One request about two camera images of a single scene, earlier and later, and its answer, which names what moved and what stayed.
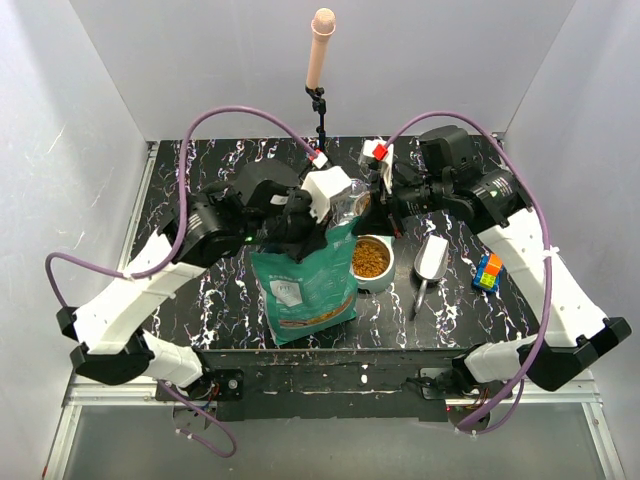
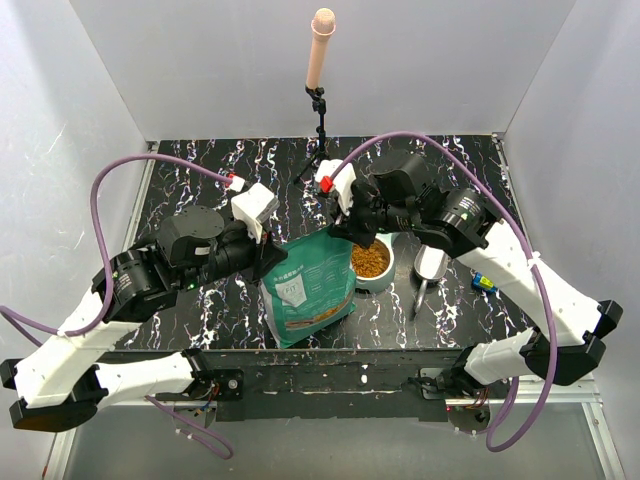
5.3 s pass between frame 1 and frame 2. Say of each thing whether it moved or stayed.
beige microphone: stayed
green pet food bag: stayed
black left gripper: moved
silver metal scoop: stayed
